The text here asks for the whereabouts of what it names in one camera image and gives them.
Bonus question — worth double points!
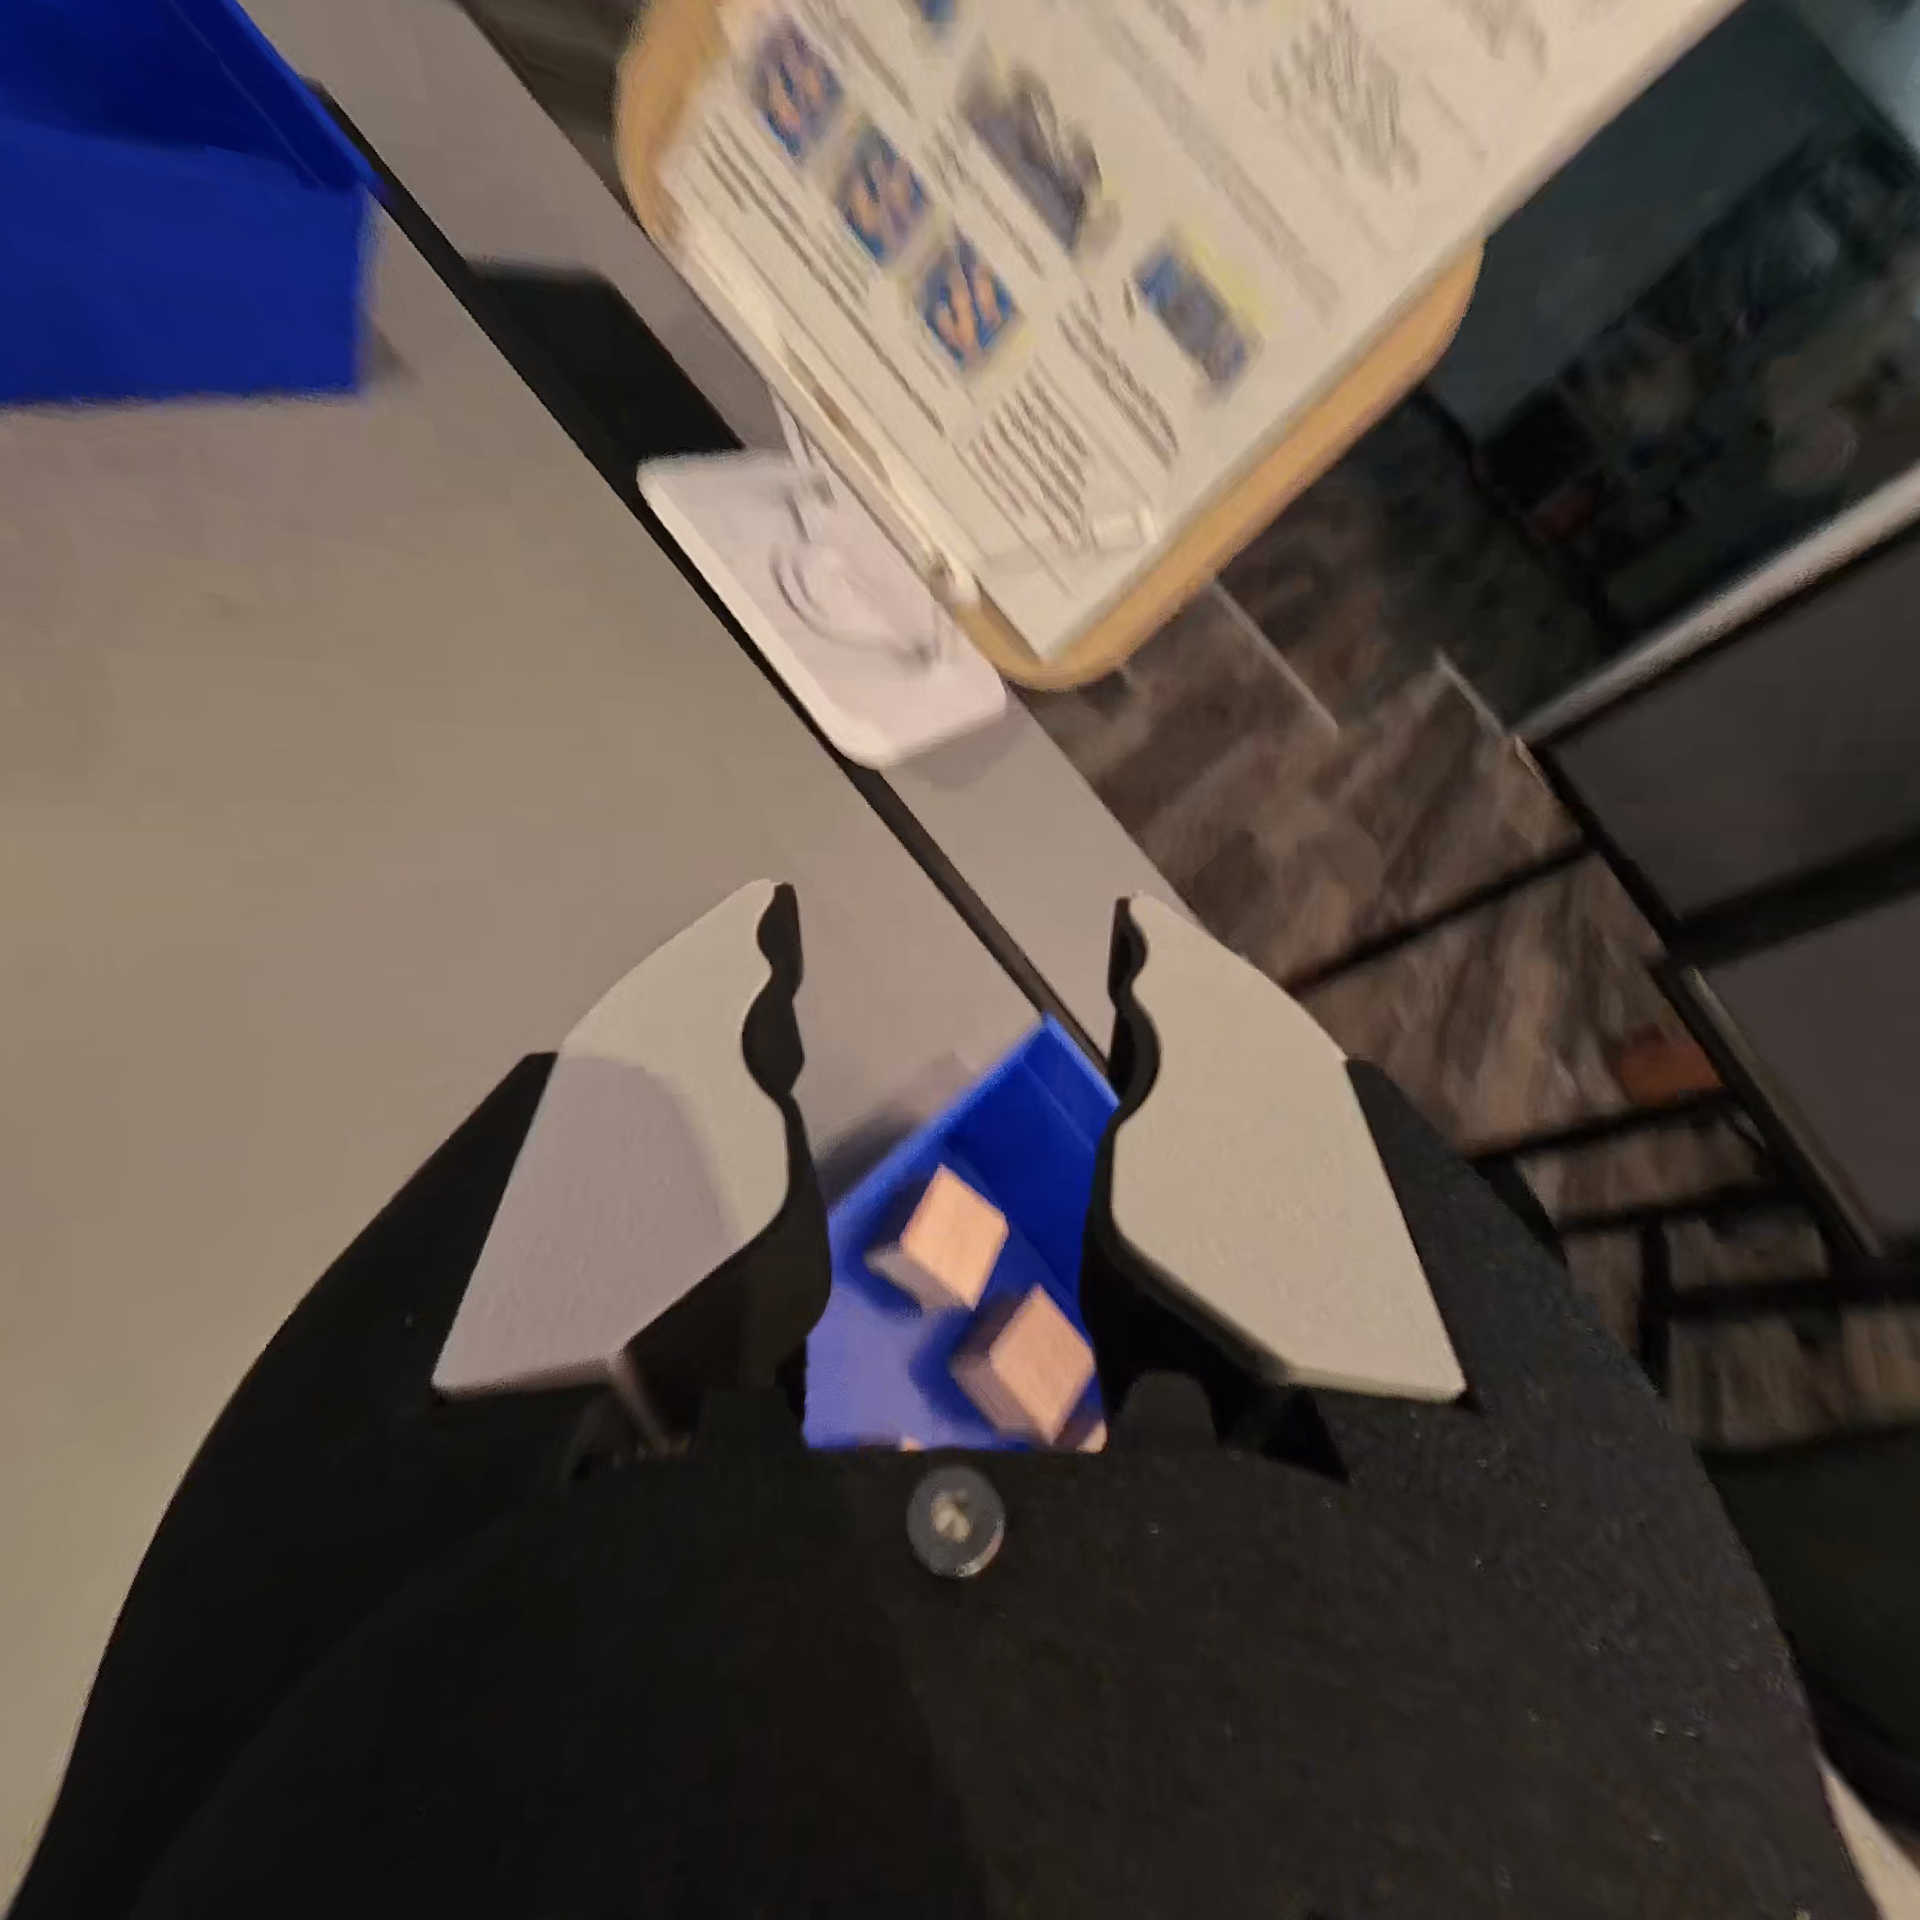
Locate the white clipboard stand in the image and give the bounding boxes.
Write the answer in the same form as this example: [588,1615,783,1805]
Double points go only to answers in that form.
[638,451,1010,771]

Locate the group of wooden cubes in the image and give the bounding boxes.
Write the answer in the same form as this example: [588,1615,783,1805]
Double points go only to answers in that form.
[867,1168,1108,1455]

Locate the blue plastic bin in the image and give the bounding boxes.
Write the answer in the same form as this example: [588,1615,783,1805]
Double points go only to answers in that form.
[804,1018,1126,1455]
[0,0,380,409]

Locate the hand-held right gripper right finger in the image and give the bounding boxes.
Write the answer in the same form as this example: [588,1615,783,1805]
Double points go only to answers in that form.
[1083,896,1467,1409]

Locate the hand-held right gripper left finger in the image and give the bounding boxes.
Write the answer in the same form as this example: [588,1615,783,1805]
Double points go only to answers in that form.
[430,880,835,1403]

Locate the wooden clipboard with printed sheet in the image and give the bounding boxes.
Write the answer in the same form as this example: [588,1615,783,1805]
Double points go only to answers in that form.
[616,0,1758,693]

